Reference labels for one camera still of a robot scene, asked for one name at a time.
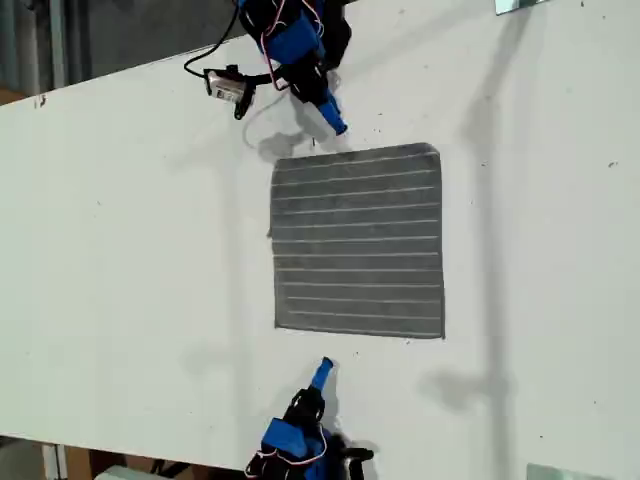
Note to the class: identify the grey striped square towel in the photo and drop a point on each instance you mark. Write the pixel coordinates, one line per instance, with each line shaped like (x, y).
(357, 240)

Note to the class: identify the white box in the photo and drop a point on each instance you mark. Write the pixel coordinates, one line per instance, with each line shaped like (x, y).
(117, 474)

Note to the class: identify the grey metal beam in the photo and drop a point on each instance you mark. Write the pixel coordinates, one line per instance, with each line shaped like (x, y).
(57, 45)

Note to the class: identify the white table leg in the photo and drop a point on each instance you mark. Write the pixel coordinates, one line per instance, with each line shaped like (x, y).
(52, 462)

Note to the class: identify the black camera stalk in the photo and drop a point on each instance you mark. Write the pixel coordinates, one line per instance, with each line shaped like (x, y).
(360, 454)
(265, 78)

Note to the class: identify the silver black camera box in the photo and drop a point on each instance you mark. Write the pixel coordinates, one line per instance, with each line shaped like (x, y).
(355, 470)
(225, 87)

